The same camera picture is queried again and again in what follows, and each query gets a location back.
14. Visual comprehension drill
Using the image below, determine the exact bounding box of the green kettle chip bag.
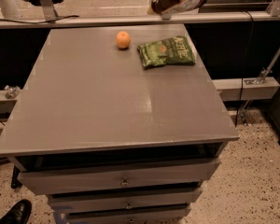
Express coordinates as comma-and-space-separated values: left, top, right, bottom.
137, 35, 195, 68

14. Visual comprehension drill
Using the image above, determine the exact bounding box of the grey drawer cabinet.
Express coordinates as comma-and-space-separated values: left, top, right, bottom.
0, 23, 240, 224

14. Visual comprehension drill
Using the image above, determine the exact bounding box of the orange fruit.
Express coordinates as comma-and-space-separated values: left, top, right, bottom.
116, 31, 131, 49

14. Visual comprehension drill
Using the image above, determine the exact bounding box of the bottom grey drawer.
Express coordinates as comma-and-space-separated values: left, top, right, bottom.
66, 204, 189, 224

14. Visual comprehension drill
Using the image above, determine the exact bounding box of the grey drawer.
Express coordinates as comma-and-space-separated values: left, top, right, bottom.
49, 187, 202, 213
66, 204, 189, 224
19, 158, 220, 194

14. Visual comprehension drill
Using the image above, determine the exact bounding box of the grey lower side beam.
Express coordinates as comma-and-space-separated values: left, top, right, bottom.
213, 77, 280, 102

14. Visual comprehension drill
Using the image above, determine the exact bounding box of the top grey drawer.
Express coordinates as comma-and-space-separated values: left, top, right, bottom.
19, 158, 220, 194

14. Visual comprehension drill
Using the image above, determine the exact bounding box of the middle grey drawer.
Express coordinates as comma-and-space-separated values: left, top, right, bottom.
49, 187, 202, 213

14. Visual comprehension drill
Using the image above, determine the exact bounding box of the crumpled clear plastic object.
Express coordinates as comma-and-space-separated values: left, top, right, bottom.
5, 85, 21, 99

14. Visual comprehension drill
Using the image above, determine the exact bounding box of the black leather shoe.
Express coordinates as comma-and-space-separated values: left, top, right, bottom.
0, 199, 32, 224

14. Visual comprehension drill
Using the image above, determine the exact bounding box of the black cable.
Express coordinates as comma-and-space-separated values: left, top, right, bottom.
0, 14, 80, 25

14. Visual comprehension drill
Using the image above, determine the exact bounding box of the grey metal rail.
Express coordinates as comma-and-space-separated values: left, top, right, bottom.
0, 11, 280, 29

